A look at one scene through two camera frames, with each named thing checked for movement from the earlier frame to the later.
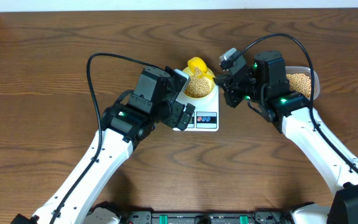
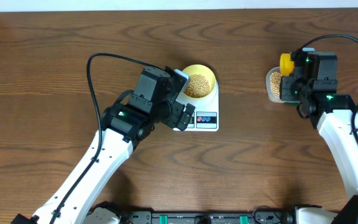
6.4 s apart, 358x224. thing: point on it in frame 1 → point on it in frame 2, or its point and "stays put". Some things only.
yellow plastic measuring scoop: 197,61 → 286,66
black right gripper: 226,83 → 284,92
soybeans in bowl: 199,86 stays put
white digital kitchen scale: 206,115 stays put
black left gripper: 171,120 stays put
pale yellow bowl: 199,87 stays put
